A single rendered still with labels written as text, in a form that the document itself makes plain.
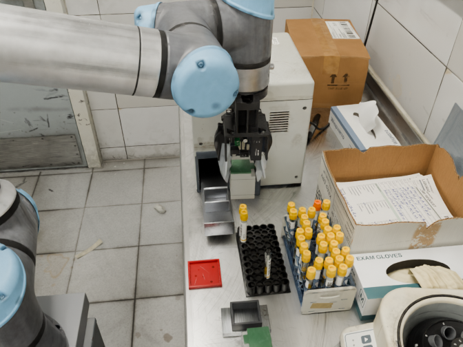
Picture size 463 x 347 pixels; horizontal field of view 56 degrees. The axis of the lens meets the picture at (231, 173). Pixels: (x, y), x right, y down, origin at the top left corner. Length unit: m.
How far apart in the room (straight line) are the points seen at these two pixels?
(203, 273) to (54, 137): 1.81
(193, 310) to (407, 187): 0.58
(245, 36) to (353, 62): 0.83
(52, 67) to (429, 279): 0.72
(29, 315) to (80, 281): 1.41
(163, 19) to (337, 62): 0.89
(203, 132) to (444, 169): 0.56
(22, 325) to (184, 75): 0.44
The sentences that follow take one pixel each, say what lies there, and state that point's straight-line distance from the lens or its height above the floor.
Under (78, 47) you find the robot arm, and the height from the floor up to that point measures 1.45.
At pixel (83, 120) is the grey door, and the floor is 0.33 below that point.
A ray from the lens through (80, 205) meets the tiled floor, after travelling 2.48.
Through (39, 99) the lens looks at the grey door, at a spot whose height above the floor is 0.47.
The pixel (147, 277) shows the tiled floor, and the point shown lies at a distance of 2.07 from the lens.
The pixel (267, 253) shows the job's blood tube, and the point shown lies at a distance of 0.85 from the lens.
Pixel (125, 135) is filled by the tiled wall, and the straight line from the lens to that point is 2.63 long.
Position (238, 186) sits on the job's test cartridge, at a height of 1.08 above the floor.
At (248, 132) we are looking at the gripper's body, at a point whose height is 1.24.
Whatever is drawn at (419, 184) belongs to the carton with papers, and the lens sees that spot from 1.14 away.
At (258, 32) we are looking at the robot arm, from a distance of 0.63.
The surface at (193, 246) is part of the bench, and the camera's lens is 1.00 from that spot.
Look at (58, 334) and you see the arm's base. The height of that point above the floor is 0.96.
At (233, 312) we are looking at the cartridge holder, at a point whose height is 0.89.
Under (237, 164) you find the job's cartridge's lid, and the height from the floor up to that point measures 1.12.
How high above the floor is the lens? 1.63
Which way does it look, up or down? 40 degrees down
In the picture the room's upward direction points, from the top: straight up
